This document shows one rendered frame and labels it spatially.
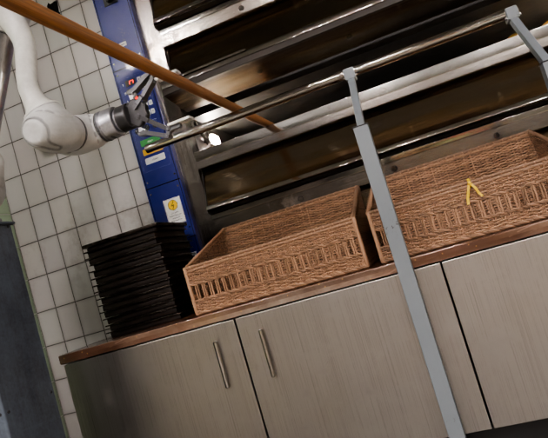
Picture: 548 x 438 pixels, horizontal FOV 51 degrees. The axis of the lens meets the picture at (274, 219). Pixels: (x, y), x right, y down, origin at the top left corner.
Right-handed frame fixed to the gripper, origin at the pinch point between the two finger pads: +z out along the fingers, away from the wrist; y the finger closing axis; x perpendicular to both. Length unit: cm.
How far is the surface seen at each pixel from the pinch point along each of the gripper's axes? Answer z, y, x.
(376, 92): 48, 3, -65
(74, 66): -68, -52, -63
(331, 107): 31, 3, -65
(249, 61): 9, -20, -49
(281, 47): 22, -20, -50
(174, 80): 5.5, 1.3, 15.8
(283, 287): 8, 60, -15
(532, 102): 96, 25, -61
